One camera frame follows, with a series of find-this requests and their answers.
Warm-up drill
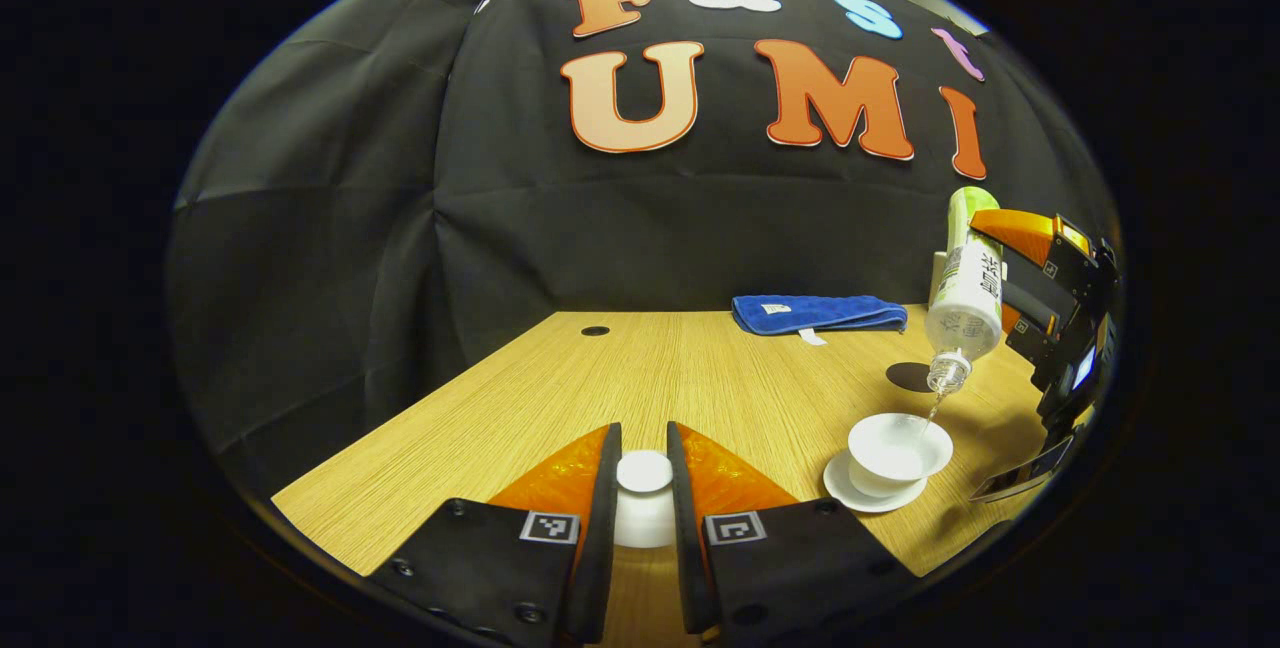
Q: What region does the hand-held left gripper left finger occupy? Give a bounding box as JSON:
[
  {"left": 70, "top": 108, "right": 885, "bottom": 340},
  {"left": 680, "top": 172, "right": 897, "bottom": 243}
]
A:
[{"left": 365, "top": 421, "right": 623, "bottom": 647}]

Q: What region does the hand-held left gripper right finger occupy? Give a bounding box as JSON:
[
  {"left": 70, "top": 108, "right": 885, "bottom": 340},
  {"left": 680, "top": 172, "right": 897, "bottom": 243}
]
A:
[{"left": 666, "top": 420, "right": 926, "bottom": 644}]

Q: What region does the white green label water bottle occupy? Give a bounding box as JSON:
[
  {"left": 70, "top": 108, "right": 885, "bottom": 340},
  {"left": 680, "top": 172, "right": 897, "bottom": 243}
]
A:
[{"left": 923, "top": 186, "right": 1006, "bottom": 397}]

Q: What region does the white teacup lid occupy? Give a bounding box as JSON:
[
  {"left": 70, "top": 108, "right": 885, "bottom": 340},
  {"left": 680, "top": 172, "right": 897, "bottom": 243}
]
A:
[{"left": 612, "top": 449, "right": 679, "bottom": 549}]

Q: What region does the dark round coaster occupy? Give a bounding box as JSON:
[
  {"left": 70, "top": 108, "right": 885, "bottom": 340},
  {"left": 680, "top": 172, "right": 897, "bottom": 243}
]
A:
[{"left": 886, "top": 362, "right": 941, "bottom": 394}]

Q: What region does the white teacup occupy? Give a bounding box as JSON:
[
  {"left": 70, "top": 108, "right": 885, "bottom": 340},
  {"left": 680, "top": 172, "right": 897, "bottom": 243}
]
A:
[{"left": 847, "top": 413, "right": 955, "bottom": 499}]

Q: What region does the white saucer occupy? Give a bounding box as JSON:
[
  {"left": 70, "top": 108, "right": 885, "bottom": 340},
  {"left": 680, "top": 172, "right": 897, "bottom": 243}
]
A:
[{"left": 823, "top": 448, "right": 929, "bottom": 514}]

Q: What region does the blue towel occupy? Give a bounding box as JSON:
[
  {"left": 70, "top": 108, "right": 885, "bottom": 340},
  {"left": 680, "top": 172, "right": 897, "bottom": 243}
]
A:
[{"left": 731, "top": 294, "right": 909, "bottom": 346}]

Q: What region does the black backdrop cloth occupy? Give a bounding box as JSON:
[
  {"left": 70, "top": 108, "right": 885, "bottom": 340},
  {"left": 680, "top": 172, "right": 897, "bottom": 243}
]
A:
[{"left": 432, "top": 0, "right": 1121, "bottom": 319}]

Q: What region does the dark grey plain cloth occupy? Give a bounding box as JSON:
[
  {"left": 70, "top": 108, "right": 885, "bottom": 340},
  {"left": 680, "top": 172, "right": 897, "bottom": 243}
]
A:
[{"left": 165, "top": 0, "right": 491, "bottom": 499}]

